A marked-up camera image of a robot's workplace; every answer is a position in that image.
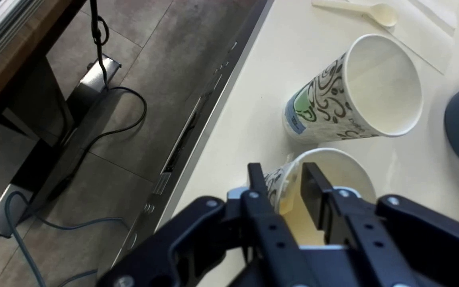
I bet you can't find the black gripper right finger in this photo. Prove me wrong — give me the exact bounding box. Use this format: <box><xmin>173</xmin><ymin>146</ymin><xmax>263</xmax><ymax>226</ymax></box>
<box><xmin>298</xmin><ymin>160</ymin><xmax>459</xmax><ymax>287</ymax></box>

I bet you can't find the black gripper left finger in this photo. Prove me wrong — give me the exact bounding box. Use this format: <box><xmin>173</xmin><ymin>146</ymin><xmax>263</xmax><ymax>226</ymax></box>
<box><xmin>95</xmin><ymin>160</ymin><xmax>315</xmax><ymax>287</ymax></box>

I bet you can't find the patterned paper cup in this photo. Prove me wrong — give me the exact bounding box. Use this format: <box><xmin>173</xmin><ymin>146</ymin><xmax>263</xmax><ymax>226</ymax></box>
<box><xmin>282</xmin><ymin>31</ymin><xmax>424</xmax><ymax>143</ymax></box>
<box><xmin>263</xmin><ymin>146</ymin><xmax>377</xmax><ymax>248</ymax></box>

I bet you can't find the white plastic spoon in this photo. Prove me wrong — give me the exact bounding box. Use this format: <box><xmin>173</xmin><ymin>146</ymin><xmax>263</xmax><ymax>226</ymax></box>
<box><xmin>310</xmin><ymin>0</ymin><xmax>398</xmax><ymax>28</ymax></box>

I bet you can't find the black table leg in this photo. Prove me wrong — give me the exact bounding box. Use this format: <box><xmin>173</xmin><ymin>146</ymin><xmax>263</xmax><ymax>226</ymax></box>
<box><xmin>0</xmin><ymin>52</ymin><xmax>114</xmax><ymax>213</ymax></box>

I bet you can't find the silver floor outlet box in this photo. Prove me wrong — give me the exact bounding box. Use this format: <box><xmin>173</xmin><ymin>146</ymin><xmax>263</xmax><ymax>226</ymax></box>
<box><xmin>76</xmin><ymin>53</ymin><xmax>122</xmax><ymax>89</ymax></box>
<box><xmin>0</xmin><ymin>181</ymin><xmax>35</xmax><ymax>237</ymax></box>

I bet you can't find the flat white napkin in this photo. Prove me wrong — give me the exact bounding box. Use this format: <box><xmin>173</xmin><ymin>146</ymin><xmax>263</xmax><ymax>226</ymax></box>
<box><xmin>314</xmin><ymin>0</ymin><xmax>459</xmax><ymax>76</ymax></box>

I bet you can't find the wooden table top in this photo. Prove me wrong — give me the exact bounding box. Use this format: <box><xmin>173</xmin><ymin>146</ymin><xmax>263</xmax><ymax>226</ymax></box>
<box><xmin>0</xmin><ymin>0</ymin><xmax>76</xmax><ymax>125</ymax></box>

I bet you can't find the black floor cable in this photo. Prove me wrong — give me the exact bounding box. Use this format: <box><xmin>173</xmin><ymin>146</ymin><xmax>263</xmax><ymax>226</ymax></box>
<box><xmin>87</xmin><ymin>0</ymin><xmax>148</xmax><ymax>160</ymax></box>

